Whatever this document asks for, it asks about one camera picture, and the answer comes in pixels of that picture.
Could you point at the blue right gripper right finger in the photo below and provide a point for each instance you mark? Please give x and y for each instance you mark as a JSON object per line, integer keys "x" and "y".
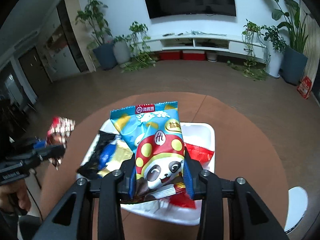
{"x": 191, "y": 177}

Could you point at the red storage box right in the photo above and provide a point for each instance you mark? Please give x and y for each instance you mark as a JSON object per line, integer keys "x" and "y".
{"x": 193, "y": 55}

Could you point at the red storage box left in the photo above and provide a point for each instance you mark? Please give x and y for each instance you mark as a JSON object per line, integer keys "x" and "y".
{"x": 170, "y": 55}

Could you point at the panda cartoon snack bag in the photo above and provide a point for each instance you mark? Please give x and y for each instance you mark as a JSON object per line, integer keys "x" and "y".
{"x": 153, "y": 133}

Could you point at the red snack bag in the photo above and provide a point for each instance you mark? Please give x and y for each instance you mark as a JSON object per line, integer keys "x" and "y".
{"x": 181, "y": 198}

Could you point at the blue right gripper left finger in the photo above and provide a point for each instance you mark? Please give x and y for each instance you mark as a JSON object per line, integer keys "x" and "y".
{"x": 127, "y": 187}

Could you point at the dark red patterned snack packet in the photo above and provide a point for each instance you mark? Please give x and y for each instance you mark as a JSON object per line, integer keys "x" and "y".
{"x": 58, "y": 134}

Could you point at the blue Tipo snack bag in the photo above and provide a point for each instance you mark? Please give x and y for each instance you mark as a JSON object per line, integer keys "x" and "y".
{"x": 106, "y": 155}

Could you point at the dark blue plant pot left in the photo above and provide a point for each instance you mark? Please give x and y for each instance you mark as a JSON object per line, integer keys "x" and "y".
{"x": 105, "y": 56}

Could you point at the gold snack packet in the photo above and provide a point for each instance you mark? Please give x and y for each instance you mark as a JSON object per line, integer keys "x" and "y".
{"x": 121, "y": 154}

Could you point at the person left hand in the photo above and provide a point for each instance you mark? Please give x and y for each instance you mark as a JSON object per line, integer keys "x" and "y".
{"x": 15, "y": 195}

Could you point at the black snack bag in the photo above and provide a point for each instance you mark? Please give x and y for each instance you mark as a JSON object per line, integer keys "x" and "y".
{"x": 91, "y": 168}

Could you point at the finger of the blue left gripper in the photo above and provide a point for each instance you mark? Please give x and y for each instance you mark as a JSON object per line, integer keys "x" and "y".
{"x": 40, "y": 144}
{"x": 51, "y": 152}

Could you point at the dark blue plant pot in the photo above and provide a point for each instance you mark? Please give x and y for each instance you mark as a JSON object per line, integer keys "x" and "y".
{"x": 105, "y": 56}
{"x": 292, "y": 66}

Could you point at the red storage box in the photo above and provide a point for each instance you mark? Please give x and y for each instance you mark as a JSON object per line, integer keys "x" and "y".
{"x": 170, "y": 55}
{"x": 193, "y": 55}

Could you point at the white plant pot left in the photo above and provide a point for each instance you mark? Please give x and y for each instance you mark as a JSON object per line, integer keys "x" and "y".
{"x": 121, "y": 52}

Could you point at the white tv cabinet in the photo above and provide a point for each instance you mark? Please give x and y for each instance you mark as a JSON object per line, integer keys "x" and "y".
{"x": 226, "y": 44}

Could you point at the dark blue plant pot right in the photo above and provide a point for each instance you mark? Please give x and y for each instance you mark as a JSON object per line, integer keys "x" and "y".
{"x": 292, "y": 66}

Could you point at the red paper bag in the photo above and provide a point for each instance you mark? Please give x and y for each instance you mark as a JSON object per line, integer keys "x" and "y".
{"x": 304, "y": 88}

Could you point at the white plastic tray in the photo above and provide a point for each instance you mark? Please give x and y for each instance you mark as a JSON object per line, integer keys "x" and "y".
{"x": 199, "y": 134}

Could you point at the tall white plant pot right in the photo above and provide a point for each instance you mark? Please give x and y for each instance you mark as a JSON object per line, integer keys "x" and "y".
{"x": 274, "y": 63}

